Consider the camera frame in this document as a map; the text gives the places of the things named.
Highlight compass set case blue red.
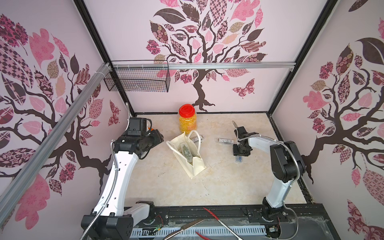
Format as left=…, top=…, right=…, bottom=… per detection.
left=235, top=156, right=243, bottom=163

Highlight cream canvas tote bag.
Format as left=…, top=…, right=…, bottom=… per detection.
left=166, top=130, right=207, bottom=179

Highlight green compass set case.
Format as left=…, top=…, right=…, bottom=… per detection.
left=181, top=143, right=193, bottom=165

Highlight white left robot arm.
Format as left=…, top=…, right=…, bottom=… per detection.
left=80, top=129, right=164, bottom=240

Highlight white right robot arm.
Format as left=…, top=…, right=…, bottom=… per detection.
left=233, top=125, right=306, bottom=222

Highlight compass set case back right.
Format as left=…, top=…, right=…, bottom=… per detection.
left=218, top=138, right=235, bottom=144

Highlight compass set case near jar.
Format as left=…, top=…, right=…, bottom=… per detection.
left=191, top=135, right=204, bottom=143

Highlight red-lid jar yellow flakes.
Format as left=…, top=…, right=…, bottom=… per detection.
left=179, top=104, right=197, bottom=134

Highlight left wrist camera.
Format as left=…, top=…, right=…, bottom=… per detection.
left=126, top=118, right=152, bottom=137

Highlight black wire basket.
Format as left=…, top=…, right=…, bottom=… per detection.
left=104, top=60, right=171, bottom=93

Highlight red cable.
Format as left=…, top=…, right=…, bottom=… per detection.
left=195, top=206, right=244, bottom=240

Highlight aluminium rail back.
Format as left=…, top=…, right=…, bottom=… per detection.
left=113, top=61, right=296, bottom=70

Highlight aluminium rail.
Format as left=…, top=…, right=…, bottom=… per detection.
left=113, top=61, right=296, bottom=70
left=1, top=63, right=112, bottom=224

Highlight white slotted cable duct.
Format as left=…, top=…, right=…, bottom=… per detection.
left=130, top=226, right=267, bottom=240

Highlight aluminium rail left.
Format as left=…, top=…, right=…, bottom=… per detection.
left=1, top=63, right=112, bottom=224

